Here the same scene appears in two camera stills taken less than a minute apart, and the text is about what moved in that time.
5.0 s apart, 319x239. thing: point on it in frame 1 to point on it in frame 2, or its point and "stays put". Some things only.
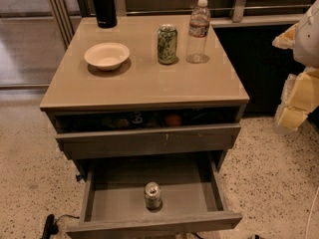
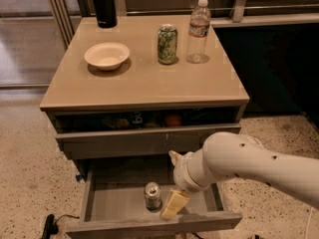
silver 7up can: x=153 y=195 stays put
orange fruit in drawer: x=173 y=119 stays put
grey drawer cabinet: x=129 y=96 stays put
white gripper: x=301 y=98 to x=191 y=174
